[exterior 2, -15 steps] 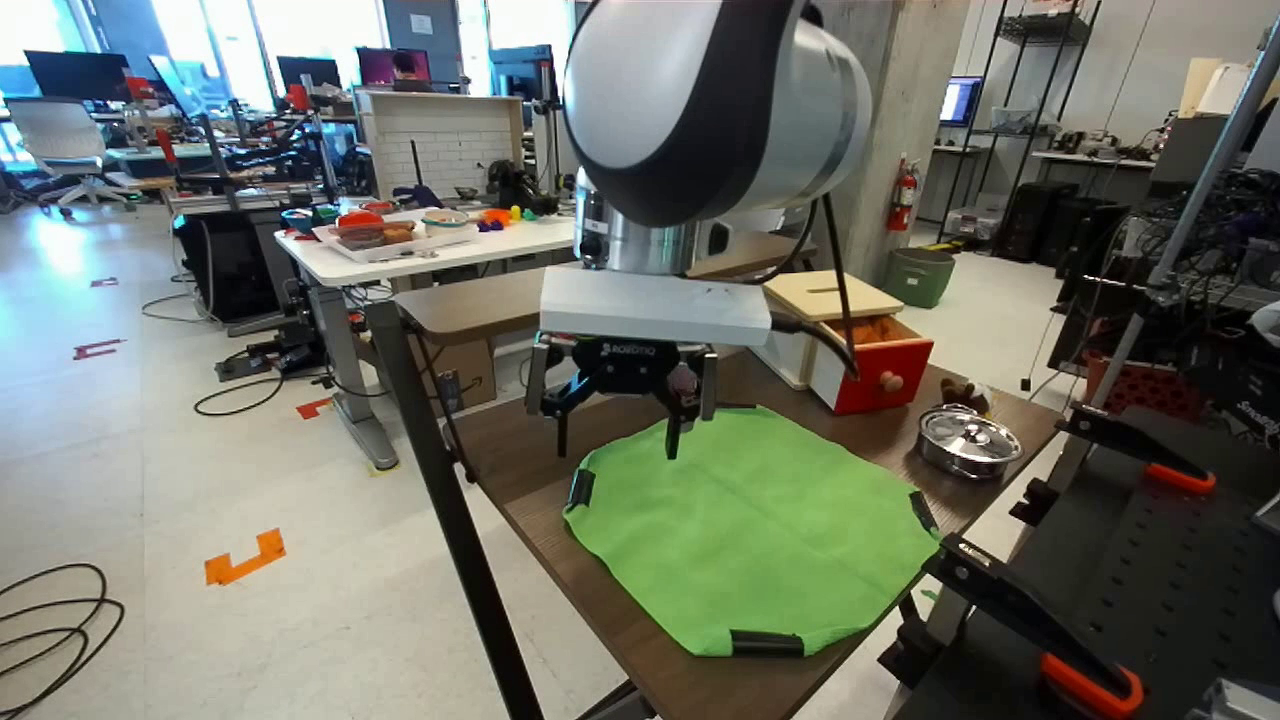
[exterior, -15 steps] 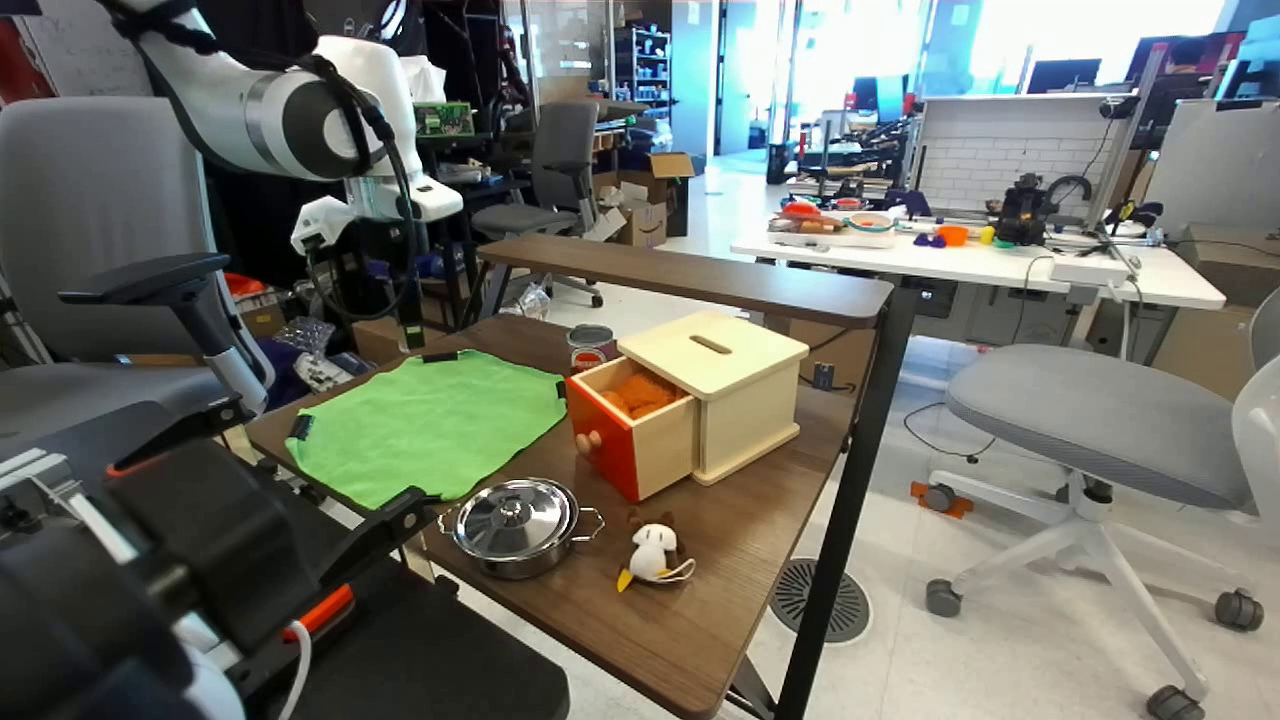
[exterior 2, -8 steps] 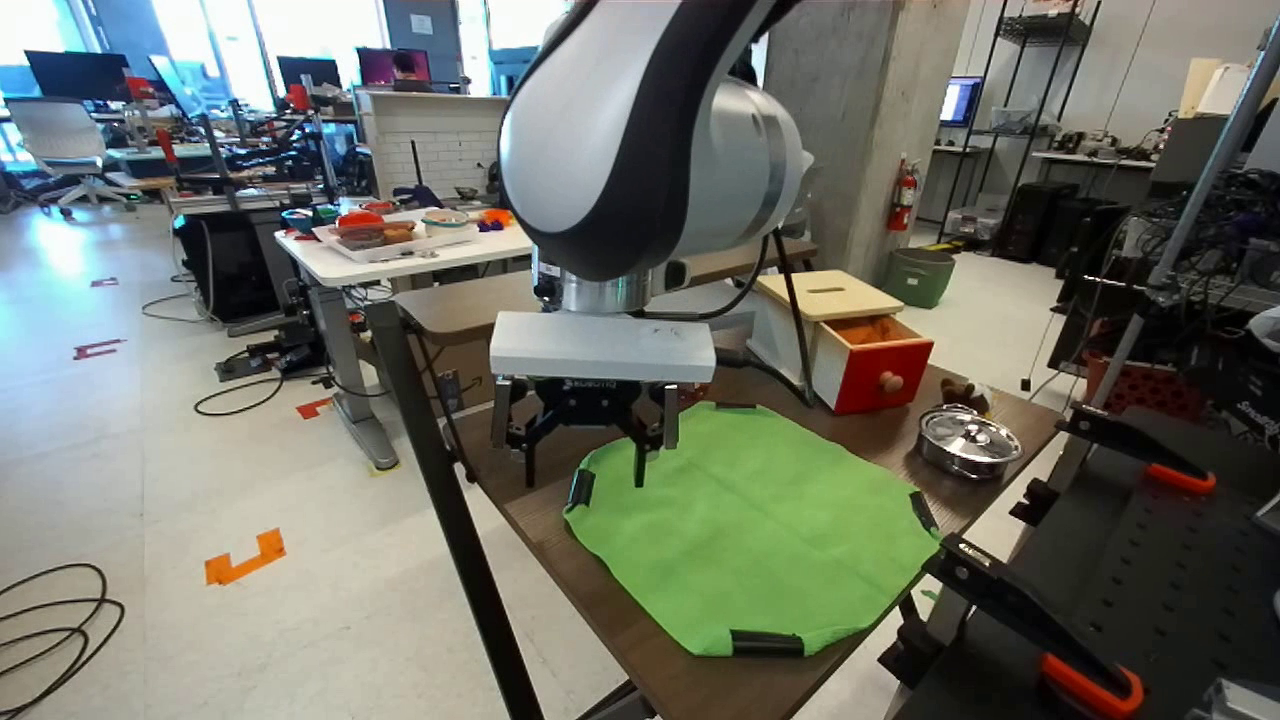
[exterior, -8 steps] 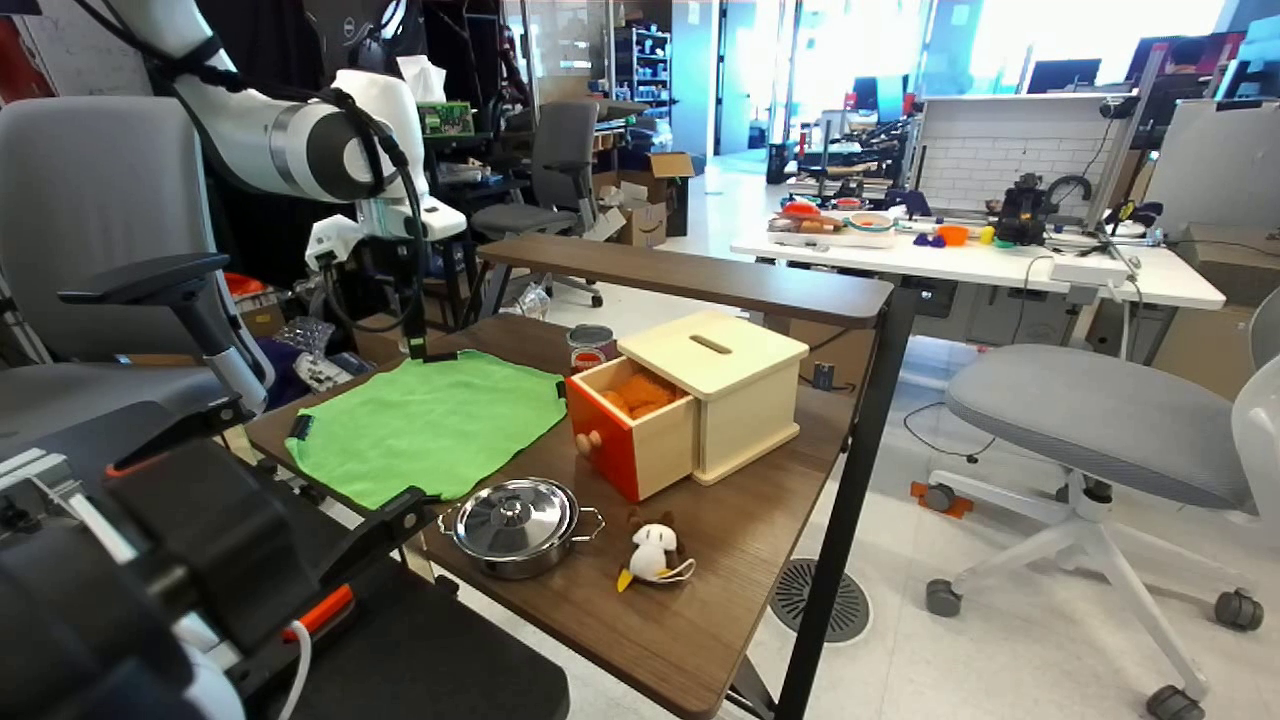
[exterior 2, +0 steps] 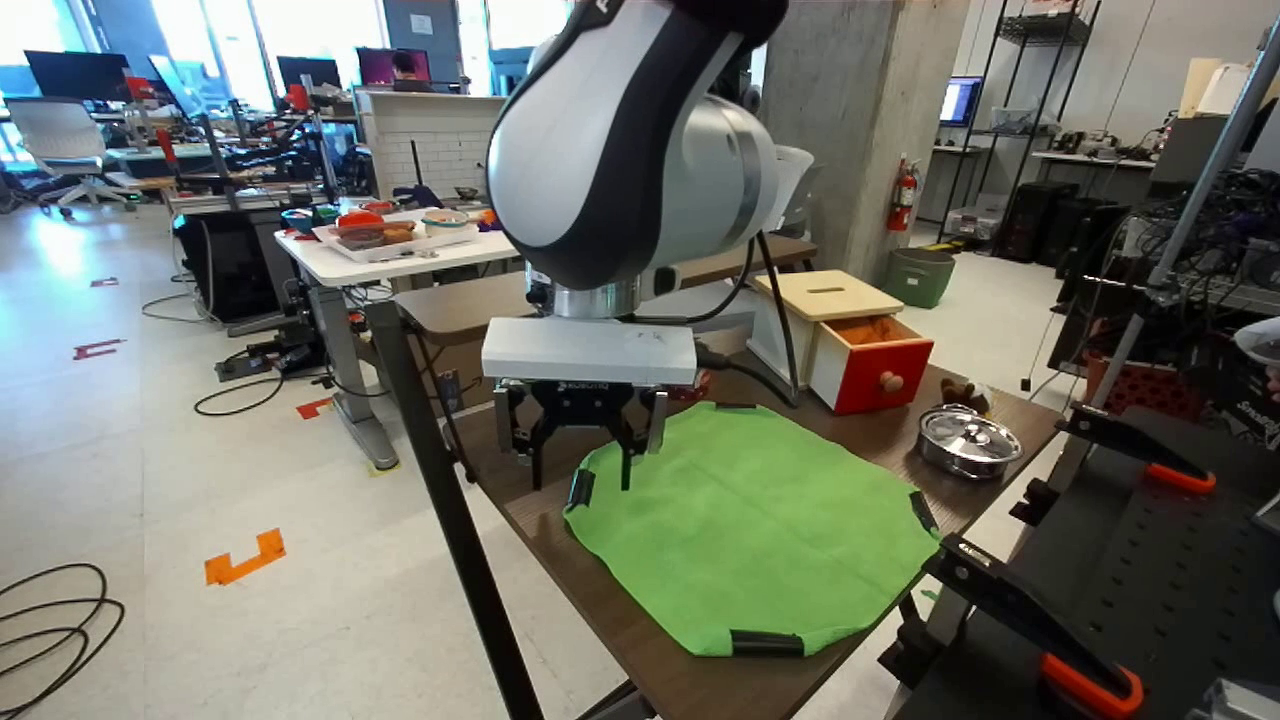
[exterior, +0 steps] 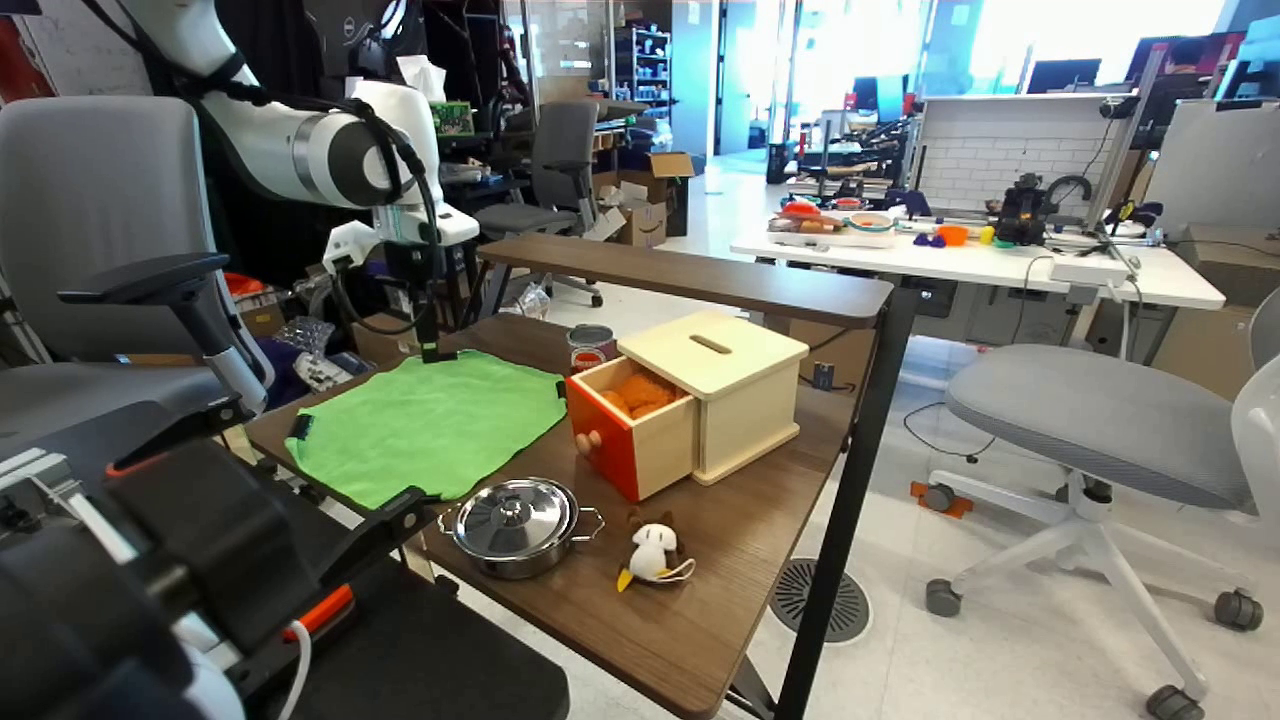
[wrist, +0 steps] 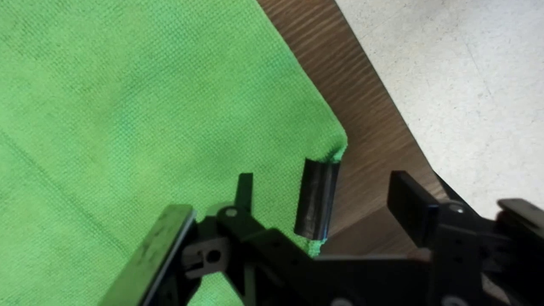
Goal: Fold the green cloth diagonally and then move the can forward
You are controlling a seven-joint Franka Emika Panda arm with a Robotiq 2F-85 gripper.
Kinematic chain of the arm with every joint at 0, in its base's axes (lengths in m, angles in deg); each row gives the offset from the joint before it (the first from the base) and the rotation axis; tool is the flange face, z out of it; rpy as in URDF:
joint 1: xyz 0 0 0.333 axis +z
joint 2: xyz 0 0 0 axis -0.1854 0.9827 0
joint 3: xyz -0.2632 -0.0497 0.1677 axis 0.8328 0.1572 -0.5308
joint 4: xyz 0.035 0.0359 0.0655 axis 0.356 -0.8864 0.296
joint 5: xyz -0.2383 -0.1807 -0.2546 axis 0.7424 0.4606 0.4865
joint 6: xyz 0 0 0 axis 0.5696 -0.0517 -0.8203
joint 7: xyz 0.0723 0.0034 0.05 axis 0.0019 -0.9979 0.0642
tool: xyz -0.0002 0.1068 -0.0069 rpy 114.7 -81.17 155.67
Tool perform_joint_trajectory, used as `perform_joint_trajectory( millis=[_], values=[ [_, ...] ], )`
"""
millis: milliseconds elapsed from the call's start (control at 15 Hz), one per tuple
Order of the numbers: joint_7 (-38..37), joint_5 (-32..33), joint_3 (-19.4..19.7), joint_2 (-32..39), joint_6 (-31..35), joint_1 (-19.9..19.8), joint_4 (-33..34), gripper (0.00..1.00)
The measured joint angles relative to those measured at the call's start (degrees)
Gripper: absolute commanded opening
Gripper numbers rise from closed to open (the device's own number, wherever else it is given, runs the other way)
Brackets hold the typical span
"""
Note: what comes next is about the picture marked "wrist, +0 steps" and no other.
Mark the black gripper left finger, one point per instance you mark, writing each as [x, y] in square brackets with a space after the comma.
[149, 256]

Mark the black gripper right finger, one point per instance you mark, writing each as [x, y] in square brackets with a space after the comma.
[416, 207]

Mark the green microfiber cloth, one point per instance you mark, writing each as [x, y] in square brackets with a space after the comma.
[141, 113]

